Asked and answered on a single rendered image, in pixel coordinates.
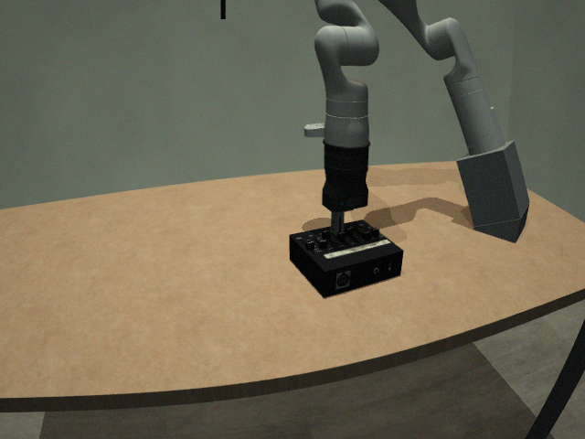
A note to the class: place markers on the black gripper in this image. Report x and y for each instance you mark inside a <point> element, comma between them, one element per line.
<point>346,142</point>

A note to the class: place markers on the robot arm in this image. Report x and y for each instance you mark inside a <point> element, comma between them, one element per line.
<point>353,42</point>

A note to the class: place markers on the black lighting desk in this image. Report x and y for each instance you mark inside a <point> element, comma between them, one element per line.
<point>356,257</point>

